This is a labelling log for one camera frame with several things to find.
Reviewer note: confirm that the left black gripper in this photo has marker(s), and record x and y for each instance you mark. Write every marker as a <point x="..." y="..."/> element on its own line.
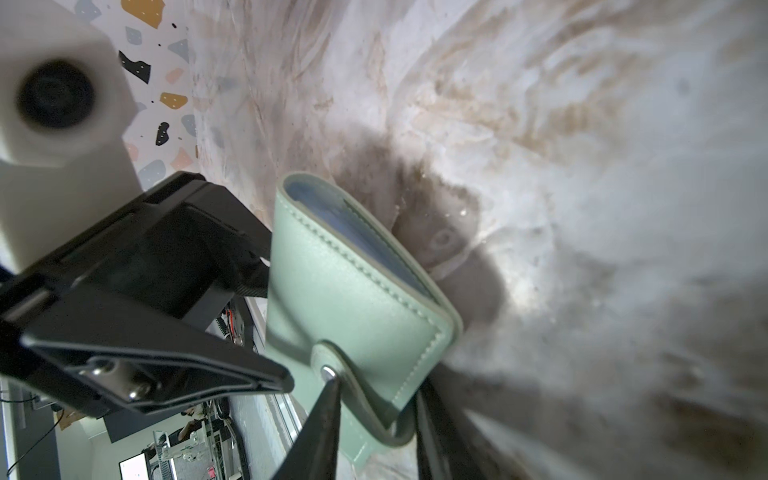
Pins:
<point x="118" y="318"/>

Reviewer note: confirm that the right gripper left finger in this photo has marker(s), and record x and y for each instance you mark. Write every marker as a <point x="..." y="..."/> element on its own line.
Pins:
<point x="314" y="454"/>

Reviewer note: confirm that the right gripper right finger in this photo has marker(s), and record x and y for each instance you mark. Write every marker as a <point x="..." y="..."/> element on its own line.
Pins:
<point x="441" y="452"/>

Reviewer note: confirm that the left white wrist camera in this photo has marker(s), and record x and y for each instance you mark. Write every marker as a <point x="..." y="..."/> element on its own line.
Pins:
<point x="65" y="105"/>

